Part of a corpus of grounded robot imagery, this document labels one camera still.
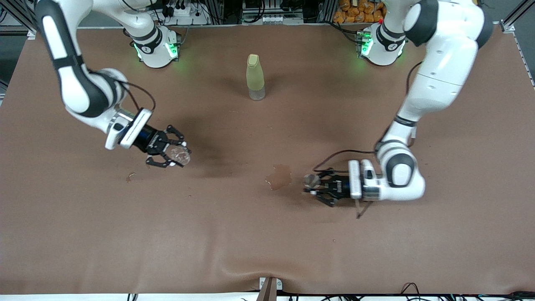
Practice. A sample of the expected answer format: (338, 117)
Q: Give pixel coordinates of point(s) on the yellow-green frosted bottle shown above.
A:
(255, 77)

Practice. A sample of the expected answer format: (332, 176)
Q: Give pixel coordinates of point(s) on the clear glass shaker cup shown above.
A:
(182, 155)

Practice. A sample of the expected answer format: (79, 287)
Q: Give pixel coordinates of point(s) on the small curved liquid spill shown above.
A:
(129, 178)

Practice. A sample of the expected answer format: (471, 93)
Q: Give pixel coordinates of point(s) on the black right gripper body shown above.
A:
(146, 137)

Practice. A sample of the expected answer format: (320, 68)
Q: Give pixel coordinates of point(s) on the brown leather table mat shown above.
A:
(209, 234)

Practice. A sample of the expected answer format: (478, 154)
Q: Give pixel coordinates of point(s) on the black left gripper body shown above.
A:
(340, 187)

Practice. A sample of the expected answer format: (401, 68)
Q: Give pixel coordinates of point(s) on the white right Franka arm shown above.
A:
(71, 88)

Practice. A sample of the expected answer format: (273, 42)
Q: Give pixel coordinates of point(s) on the orange packaged snacks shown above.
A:
(355, 12)

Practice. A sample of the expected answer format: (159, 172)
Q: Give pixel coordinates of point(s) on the white power strip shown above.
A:
(184, 10)

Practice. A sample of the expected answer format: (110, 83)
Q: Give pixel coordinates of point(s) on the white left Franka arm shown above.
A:
(443, 62)

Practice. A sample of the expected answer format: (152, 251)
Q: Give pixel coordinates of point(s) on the aluminium frame profile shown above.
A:
(518, 14)
(16, 19)

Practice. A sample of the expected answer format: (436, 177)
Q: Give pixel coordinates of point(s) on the large brown liquid puddle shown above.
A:
(278, 177)

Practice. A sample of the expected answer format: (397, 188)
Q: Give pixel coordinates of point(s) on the metal table edge bracket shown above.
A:
(269, 292)

